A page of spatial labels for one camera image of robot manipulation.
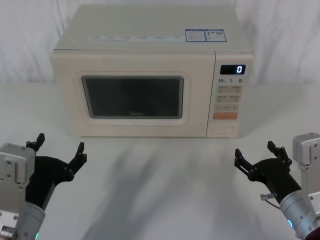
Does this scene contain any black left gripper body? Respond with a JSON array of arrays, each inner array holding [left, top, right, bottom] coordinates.
[[24, 154, 75, 212]]

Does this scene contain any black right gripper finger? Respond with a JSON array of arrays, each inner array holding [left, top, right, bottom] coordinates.
[[266, 140, 293, 167], [233, 148, 256, 178]]

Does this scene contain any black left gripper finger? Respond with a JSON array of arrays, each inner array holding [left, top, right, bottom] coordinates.
[[25, 133, 46, 152], [64, 141, 88, 180]]

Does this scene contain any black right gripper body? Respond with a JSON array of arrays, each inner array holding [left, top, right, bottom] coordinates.
[[246, 157, 302, 205]]

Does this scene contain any white table cloth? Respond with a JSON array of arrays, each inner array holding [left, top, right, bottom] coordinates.
[[0, 81, 320, 240]]

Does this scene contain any white curtain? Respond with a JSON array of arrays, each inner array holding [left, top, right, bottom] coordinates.
[[0, 0, 320, 85]]

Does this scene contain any cream microwave oven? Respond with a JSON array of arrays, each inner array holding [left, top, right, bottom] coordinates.
[[50, 3, 255, 139]]

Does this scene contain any thin cable with silver plug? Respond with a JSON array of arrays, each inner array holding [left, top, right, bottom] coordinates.
[[259, 193, 282, 210]]

